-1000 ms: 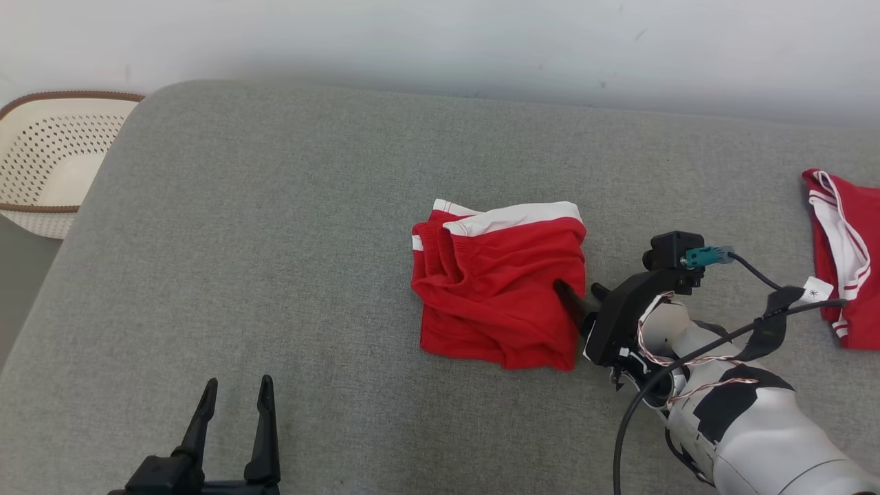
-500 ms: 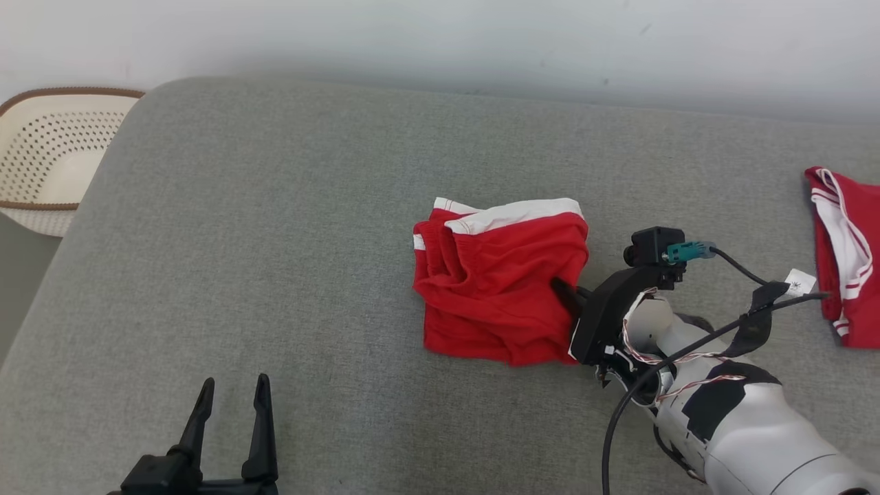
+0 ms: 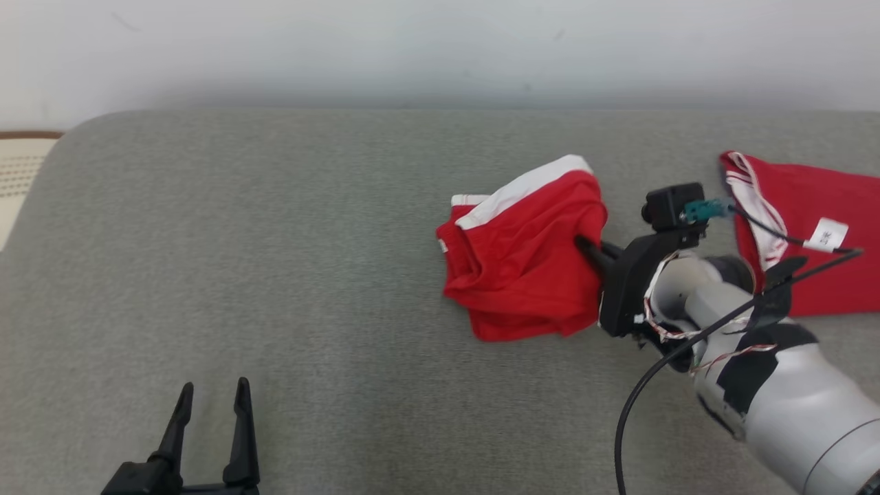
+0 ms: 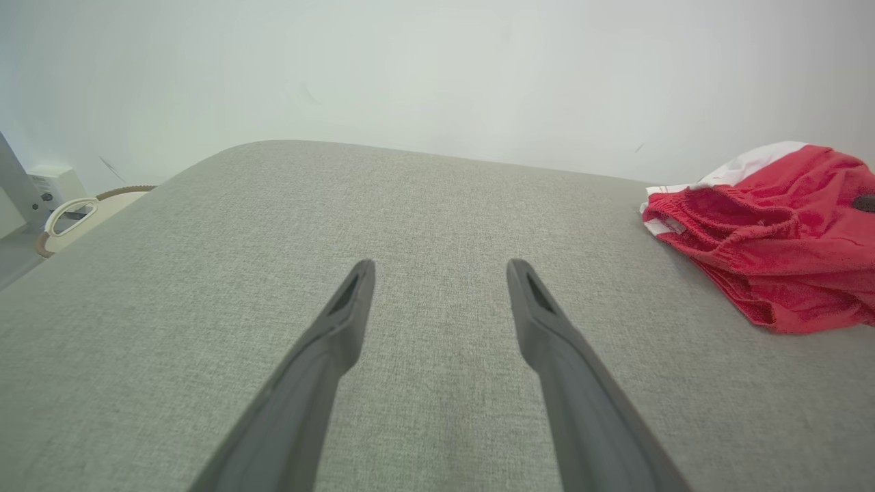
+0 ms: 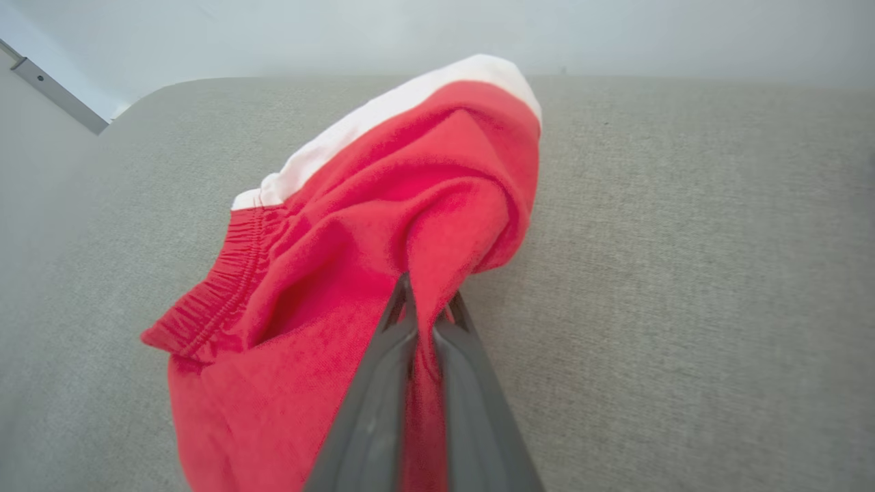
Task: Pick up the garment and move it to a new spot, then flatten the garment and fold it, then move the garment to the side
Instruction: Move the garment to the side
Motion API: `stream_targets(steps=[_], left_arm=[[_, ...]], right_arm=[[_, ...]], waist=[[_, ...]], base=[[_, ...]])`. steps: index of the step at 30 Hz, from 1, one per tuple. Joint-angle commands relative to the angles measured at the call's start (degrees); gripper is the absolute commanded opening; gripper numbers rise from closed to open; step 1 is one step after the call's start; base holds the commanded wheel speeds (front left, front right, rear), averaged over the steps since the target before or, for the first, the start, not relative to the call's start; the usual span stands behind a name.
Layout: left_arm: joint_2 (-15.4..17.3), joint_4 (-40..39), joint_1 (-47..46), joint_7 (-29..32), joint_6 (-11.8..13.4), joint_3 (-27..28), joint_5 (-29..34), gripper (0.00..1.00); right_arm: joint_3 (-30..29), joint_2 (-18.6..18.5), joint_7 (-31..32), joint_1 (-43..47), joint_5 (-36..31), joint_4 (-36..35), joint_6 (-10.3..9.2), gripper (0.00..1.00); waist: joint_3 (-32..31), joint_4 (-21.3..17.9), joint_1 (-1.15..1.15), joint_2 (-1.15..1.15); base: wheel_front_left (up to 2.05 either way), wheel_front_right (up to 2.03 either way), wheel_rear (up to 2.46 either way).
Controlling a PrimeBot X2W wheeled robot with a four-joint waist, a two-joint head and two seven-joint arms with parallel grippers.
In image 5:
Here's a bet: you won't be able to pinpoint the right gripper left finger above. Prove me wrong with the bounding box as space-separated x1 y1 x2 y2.
304 272 418 492

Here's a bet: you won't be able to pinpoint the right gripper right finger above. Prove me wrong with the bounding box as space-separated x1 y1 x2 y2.
431 292 545 492

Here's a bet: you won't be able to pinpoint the red Bulls shorts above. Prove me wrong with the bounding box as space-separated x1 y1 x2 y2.
140 53 544 492

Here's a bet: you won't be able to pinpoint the grey metal rail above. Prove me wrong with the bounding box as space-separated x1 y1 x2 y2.
0 38 111 135

